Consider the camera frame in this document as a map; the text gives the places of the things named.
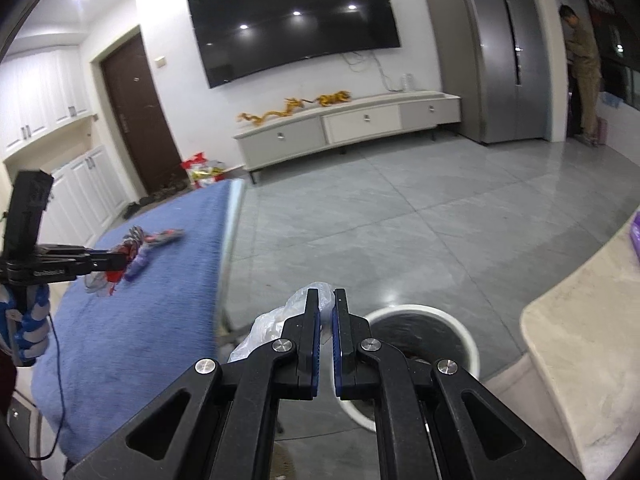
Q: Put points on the dark single shoe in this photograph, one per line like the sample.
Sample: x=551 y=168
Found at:
x=132 y=210

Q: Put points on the grey double-door refrigerator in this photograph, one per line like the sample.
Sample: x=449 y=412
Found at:
x=490 y=50

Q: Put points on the white round trash can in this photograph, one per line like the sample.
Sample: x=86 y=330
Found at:
x=425 y=330

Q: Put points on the beige marble counter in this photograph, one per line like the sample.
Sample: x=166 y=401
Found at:
x=575 y=340

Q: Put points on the pile of brown shoes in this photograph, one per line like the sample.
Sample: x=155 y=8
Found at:
x=165 y=194

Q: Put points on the red stick wrapper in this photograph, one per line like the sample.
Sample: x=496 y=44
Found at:
x=166 y=236

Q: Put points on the red gift bag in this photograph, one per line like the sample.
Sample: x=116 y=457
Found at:
x=212 y=175

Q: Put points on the golden tiger figurine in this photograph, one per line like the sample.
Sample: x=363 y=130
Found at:
x=335 y=98

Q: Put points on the beige wall switch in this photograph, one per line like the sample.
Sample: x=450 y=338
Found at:
x=160 y=62

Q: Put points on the white plastic bag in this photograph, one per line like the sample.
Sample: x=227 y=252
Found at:
x=265 y=327

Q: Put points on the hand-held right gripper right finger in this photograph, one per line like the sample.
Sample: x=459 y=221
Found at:
x=338 y=355

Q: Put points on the blue towel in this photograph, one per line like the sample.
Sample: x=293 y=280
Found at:
x=150 y=335

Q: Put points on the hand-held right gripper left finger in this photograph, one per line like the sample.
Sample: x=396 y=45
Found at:
x=313 y=355

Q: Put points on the white lower shoe cabinet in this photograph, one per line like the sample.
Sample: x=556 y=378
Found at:
x=95 y=190

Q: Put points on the white bottle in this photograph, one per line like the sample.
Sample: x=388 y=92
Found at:
x=407 y=83

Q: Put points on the white upper wall cabinet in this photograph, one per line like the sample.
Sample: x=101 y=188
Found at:
x=40 y=105

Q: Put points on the golden dragon figurine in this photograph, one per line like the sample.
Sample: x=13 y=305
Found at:
x=270 y=115

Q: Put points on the dark brown entrance door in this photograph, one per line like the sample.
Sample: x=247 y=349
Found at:
x=135 y=110

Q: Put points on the purple candy wrapper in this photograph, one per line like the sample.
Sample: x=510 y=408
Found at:
x=137 y=266

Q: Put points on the person's left hand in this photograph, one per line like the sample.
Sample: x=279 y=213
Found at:
x=27 y=330

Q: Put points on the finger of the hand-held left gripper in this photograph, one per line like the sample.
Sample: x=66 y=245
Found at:
x=107 y=263

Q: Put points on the purple packet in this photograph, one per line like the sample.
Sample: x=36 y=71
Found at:
x=635 y=237

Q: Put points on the wall-mounted black television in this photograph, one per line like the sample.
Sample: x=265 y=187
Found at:
x=295 y=20

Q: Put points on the white grey television console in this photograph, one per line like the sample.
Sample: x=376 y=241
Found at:
x=300 y=135

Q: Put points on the red snack wrapper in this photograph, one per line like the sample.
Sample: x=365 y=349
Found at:
x=116 y=278

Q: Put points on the red and white paper bag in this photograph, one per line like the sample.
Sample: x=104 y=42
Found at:
x=192 y=166

